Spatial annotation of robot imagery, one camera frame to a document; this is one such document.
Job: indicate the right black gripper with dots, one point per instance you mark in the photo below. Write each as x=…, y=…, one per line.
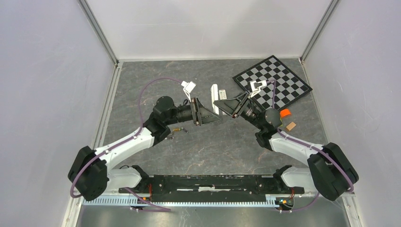
x=234, y=107

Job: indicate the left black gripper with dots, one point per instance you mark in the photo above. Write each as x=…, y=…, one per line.
x=202, y=115

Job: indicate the white remote control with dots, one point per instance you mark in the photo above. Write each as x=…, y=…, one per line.
x=214, y=97

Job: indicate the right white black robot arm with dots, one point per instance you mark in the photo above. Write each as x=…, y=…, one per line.
x=327, y=172

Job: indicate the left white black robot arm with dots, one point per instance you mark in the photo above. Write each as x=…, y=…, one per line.
x=94, y=170

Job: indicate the small white remote with buttons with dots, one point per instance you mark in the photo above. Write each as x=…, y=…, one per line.
x=222, y=94

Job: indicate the orange curved block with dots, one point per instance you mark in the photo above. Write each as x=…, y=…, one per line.
x=285, y=113

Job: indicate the black white checkerboard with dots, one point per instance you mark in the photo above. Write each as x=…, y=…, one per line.
x=284, y=87

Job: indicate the tan wooden block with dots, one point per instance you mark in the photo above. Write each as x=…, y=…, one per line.
x=291, y=126

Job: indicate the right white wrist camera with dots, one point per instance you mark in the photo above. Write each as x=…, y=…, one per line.
x=256, y=87

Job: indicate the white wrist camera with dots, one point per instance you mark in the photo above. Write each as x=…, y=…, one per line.
x=256, y=87
x=188, y=88

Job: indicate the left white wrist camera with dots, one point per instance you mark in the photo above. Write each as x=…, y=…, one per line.
x=188, y=88

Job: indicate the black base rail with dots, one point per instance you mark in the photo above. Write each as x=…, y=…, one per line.
x=213, y=188

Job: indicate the white slotted cable duct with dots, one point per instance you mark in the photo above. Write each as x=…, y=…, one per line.
x=131, y=200

